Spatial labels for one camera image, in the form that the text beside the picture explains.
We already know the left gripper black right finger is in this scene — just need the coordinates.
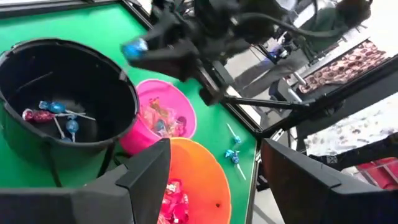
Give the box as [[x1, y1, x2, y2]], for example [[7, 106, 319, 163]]
[[261, 138, 398, 224]]

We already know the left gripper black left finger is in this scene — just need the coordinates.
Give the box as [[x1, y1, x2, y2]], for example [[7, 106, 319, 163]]
[[0, 138, 172, 224]]

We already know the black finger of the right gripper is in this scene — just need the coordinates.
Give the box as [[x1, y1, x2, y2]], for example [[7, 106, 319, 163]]
[[146, 12, 187, 43], [126, 39, 200, 83]]

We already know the red Skittles packet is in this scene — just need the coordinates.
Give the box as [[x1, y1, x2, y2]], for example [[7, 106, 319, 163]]
[[161, 179, 189, 206], [157, 198, 190, 224]]

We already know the red lollipop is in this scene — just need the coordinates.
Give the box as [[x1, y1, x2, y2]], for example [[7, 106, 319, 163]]
[[21, 108, 88, 124]]

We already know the heap of clear-wrapped candy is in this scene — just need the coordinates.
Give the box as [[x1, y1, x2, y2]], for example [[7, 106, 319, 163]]
[[139, 96, 188, 139]]

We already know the pink jack-o-lantern bucket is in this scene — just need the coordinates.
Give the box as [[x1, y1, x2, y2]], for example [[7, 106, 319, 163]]
[[119, 78, 198, 156]]

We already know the green table mat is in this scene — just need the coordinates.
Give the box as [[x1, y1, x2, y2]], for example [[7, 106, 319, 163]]
[[0, 2, 258, 224]]

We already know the orange pumpkin bucket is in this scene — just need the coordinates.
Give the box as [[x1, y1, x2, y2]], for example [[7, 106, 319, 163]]
[[157, 136, 233, 224]]

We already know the red object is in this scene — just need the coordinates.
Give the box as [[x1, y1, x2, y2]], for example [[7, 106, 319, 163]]
[[356, 157, 398, 191]]

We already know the person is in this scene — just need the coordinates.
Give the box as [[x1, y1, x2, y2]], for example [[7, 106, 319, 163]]
[[233, 0, 374, 100]]

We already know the black diagonal rig strut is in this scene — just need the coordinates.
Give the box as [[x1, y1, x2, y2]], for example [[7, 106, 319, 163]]
[[222, 55, 398, 138]]

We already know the black plastic bucket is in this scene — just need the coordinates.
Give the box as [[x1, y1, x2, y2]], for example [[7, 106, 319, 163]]
[[0, 37, 140, 188]]

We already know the brown patterned mat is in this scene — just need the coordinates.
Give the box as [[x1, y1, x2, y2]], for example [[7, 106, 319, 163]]
[[298, 39, 389, 95]]

